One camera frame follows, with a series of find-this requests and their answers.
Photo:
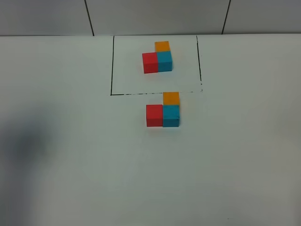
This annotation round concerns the red template cube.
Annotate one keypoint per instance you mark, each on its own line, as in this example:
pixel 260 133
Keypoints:
pixel 150 62

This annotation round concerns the orange template cube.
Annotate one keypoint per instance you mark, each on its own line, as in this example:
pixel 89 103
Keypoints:
pixel 162 46

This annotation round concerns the blue template cube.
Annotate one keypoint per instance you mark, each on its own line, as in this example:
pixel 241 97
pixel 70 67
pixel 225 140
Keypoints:
pixel 165 62

